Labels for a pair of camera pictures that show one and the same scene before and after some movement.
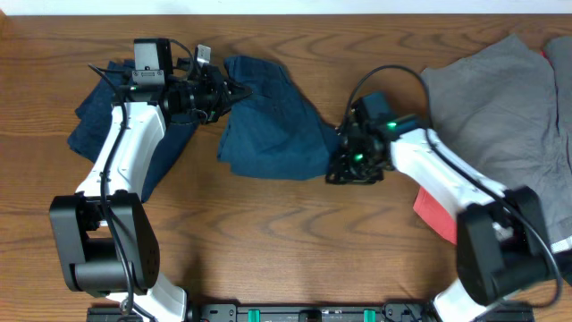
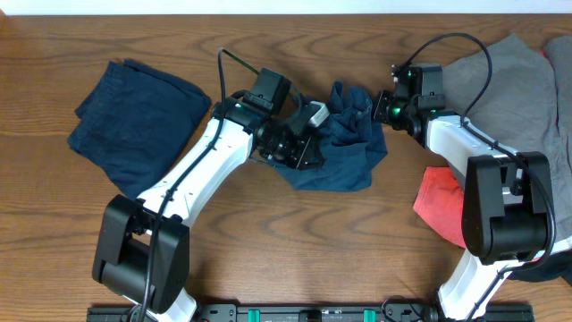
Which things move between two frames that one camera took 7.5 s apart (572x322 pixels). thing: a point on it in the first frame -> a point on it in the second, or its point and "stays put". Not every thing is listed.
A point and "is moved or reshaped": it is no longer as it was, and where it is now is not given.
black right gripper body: [357, 167] -> [393, 112]
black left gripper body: [214, 95] -> [306, 152]
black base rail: [319, 313] stays put
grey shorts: [498, 111] stays put
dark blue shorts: [274, 131] is moved or reshaped
